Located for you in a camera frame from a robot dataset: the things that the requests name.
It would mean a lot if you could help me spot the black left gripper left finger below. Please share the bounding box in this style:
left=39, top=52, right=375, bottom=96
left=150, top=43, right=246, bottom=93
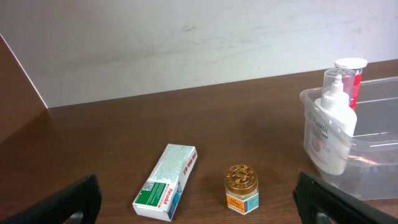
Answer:
left=1, top=174, right=102, bottom=223

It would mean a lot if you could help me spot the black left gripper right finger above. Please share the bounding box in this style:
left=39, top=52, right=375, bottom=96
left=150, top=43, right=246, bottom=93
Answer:
left=292, top=172, right=397, bottom=224

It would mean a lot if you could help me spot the white lotion bottle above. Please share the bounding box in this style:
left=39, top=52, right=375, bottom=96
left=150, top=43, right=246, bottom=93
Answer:
left=306, top=68, right=357, bottom=175

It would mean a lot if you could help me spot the orange tube with white cap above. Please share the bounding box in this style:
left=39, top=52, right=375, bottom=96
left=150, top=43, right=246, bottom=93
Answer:
left=335, top=58, right=368, bottom=110

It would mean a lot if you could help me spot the clear plastic container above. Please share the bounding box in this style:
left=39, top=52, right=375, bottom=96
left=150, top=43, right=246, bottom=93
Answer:
left=300, top=77, right=397, bottom=200

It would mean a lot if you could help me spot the small gold-lidded balm jar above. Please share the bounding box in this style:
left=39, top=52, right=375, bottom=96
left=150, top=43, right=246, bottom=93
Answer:
left=224, top=164, right=259, bottom=215

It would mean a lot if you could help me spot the white green medicine box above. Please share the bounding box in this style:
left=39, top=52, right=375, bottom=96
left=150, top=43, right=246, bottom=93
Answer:
left=132, top=144, right=198, bottom=222

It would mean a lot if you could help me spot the brown side panel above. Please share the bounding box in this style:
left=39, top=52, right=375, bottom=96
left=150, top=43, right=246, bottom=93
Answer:
left=1, top=37, right=47, bottom=141

